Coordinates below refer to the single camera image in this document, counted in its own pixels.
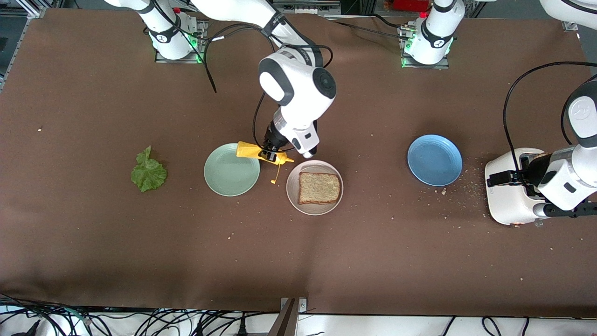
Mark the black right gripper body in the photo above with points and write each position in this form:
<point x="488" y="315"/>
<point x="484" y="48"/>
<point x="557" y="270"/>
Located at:
<point x="272" y="140"/>

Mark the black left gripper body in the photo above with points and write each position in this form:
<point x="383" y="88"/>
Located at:
<point x="537" y="171"/>

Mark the yellow squeeze bottle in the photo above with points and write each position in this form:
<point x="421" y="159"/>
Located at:
<point x="247" y="150"/>

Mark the brown bread slice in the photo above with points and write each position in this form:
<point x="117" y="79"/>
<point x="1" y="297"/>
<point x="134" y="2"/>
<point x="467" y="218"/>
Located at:
<point x="319" y="188"/>

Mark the green lettuce leaf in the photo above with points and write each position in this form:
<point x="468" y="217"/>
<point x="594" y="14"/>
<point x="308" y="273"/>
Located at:
<point x="148" y="173"/>

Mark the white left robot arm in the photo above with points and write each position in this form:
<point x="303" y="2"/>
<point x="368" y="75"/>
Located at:
<point x="576" y="177"/>

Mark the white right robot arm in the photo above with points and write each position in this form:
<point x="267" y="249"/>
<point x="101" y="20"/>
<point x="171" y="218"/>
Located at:
<point x="296" y="86"/>

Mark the beige plate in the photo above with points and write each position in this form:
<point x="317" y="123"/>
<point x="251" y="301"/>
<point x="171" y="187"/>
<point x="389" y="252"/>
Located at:
<point x="291" y="189"/>

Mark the light green plate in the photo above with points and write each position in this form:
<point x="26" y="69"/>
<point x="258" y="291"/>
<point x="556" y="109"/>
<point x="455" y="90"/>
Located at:
<point x="228" y="175"/>

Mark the blue plate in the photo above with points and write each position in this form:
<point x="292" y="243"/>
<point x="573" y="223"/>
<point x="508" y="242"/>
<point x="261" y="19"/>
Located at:
<point x="434" y="160"/>

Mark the white toaster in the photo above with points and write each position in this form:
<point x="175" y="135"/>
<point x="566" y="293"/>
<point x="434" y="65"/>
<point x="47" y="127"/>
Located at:
<point x="501" y="205"/>

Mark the brown table cloth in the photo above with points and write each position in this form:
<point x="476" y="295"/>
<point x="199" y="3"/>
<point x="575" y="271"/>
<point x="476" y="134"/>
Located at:
<point x="298" y="261"/>

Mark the grey equipment box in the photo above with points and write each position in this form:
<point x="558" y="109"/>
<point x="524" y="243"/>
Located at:
<point x="305" y="5"/>

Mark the dark grey metal bar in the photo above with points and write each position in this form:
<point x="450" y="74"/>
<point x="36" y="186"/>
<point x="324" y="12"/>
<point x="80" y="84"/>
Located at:
<point x="285" y="322"/>

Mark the red box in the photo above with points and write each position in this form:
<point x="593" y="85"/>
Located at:
<point x="410" y="4"/>

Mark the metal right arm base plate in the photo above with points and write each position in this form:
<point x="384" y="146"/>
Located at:
<point x="201" y="46"/>

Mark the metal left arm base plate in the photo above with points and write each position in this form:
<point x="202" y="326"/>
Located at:
<point x="445" y="65"/>

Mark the silver metal bracket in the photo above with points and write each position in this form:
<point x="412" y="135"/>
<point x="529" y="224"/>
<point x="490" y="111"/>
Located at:
<point x="302" y="304"/>

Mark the aluminium frame profile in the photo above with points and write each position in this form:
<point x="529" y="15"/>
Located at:
<point x="32" y="8"/>
<point x="570" y="25"/>

